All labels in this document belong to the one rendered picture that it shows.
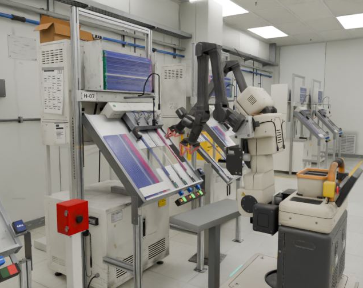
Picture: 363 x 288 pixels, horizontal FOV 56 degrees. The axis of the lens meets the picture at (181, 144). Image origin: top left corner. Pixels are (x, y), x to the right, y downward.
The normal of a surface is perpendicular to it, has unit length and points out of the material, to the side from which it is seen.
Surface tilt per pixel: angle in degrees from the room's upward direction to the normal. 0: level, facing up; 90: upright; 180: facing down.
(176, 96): 90
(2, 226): 47
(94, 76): 90
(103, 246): 90
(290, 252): 90
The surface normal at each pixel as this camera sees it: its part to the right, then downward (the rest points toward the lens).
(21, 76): 0.83, 0.06
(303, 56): -0.55, 0.09
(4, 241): 0.61, -0.64
